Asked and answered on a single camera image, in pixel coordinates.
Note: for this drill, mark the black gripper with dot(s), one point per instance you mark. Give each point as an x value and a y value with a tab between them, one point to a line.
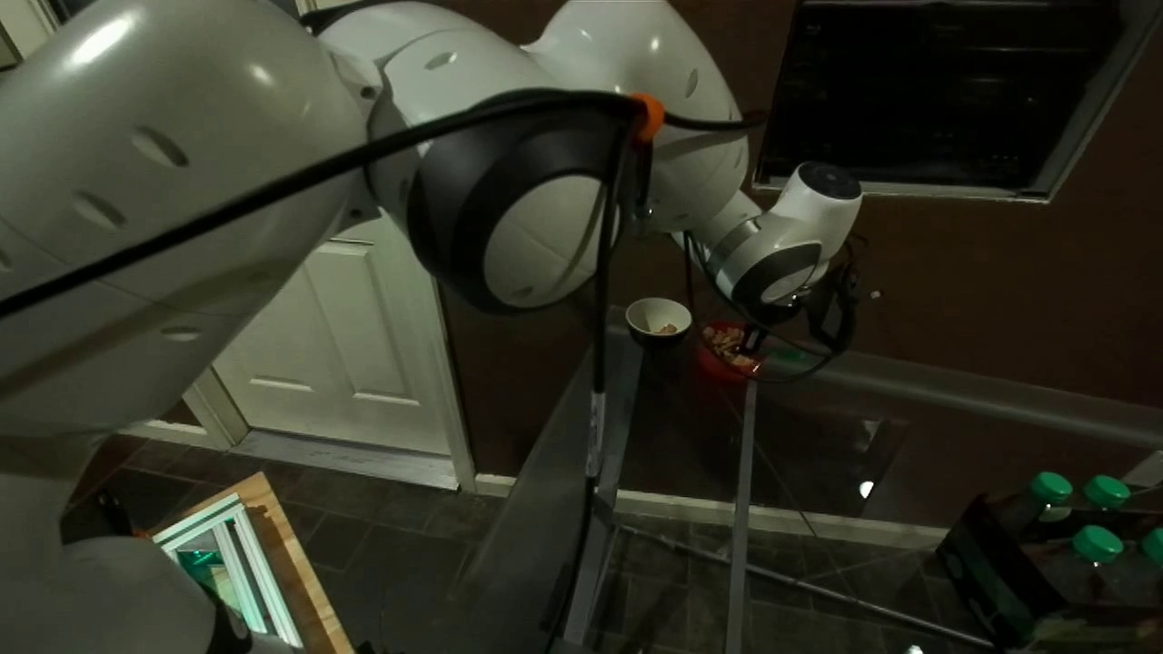
817	320

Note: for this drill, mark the green plastic spoon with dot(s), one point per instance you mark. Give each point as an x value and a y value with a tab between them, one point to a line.
789	352

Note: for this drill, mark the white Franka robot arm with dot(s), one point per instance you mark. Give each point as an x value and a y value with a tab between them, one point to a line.
182	184

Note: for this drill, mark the cereal pieces in red bowl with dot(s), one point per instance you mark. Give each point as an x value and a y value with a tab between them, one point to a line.
727	341

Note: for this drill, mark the red bowl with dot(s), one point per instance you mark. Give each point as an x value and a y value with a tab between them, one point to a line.
720	361

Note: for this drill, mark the black bowl with white inside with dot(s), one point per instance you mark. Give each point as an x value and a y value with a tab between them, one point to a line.
657	317

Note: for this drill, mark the green-capped bottle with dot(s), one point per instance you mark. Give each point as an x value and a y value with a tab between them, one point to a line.
1153	545
1048	487
1107	493
1095	542

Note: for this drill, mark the shrink-wrapped bottle pack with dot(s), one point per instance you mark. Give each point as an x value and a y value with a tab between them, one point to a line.
1003	576

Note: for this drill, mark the white panel door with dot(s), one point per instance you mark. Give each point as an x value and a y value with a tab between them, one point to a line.
350	338

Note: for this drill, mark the wooden framed glass cabinet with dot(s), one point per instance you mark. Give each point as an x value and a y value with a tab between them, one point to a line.
259	568

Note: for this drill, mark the dark window with white frame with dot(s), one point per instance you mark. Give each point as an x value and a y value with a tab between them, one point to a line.
947	91

